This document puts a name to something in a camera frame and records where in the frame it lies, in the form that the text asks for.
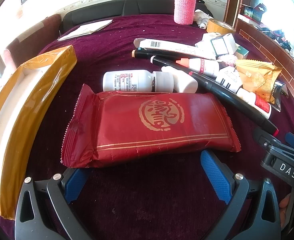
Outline white crumpled tissue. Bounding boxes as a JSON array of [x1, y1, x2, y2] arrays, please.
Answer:
[[192, 9, 211, 30]]

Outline yellow taped cardboard tray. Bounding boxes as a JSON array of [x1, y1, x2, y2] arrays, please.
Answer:
[[0, 44, 77, 220]]

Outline red foil packet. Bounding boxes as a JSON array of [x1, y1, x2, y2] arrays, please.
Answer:
[[60, 84, 241, 169]]

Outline white bottle red label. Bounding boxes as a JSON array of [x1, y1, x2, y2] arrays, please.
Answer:
[[236, 87, 272, 120]]

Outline small white dropper bottle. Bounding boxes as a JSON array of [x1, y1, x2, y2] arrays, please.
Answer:
[[161, 66, 199, 93]]

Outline white glue bottle orange cap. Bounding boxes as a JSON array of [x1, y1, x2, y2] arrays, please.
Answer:
[[175, 57, 220, 77]]

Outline wooden cabinet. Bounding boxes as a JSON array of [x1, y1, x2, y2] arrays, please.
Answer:
[[223, 0, 294, 113]]

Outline green and white box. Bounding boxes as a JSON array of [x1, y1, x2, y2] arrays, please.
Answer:
[[234, 46, 249, 59]]

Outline pink pouch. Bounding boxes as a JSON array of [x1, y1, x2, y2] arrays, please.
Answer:
[[221, 54, 238, 67]]

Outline long white carton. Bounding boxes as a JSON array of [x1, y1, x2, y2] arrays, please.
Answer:
[[133, 38, 216, 60]]

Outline black marker red ends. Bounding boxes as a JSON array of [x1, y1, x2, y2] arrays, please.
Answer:
[[189, 71, 279, 137]]

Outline white box dark face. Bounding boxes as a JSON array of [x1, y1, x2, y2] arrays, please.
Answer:
[[210, 33, 238, 56]]

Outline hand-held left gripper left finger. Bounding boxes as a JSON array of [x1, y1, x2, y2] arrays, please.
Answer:
[[15, 167, 92, 240]]

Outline black foil sachet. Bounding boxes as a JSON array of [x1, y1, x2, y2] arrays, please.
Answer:
[[271, 80, 289, 111]]

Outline brown fabric armchair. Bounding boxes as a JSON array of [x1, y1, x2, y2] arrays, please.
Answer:
[[3, 14, 63, 68]]

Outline person's right hand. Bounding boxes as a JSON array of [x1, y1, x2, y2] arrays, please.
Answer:
[[279, 195, 293, 230]]

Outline black leather sofa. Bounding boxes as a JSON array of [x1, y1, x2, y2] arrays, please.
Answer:
[[61, 0, 178, 32]]

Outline white medicine box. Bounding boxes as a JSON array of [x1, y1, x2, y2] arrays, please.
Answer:
[[215, 66, 243, 93]]

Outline pink knitted bottle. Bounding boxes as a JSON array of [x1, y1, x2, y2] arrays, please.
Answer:
[[172, 0, 200, 25]]

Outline yellow snack packet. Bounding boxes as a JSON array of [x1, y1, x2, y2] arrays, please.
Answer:
[[235, 59, 282, 103]]

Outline brown tape roll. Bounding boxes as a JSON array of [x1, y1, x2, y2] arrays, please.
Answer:
[[206, 19, 236, 34]]

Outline large white medicine bottle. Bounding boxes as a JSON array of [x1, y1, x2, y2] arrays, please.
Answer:
[[102, 69, 175, 93]]

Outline folded white papers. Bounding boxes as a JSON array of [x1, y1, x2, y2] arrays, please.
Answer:
[[57, 19, 113, 42]]

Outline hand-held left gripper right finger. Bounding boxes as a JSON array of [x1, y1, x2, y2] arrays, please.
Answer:
[[200, 149, 282, 240]]

